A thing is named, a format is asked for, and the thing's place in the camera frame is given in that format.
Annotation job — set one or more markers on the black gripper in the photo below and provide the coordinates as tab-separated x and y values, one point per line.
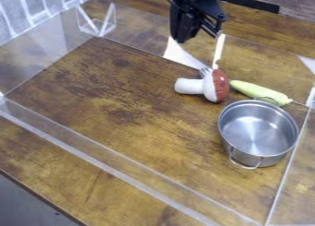
202	15

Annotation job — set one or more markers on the plush brown white mushroom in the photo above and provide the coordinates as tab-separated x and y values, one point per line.
213	86

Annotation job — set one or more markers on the silver metal pot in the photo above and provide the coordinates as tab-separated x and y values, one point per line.
258	132

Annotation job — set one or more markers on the black bar in background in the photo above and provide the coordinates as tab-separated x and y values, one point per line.
257	4

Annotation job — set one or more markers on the clear acrylic triangular bracket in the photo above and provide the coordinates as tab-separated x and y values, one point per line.
97	27

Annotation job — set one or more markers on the spoon with green handle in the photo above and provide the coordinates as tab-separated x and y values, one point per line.
255	91

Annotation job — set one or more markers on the clear acrylic enclosure wall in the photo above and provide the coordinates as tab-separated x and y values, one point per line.
105	141

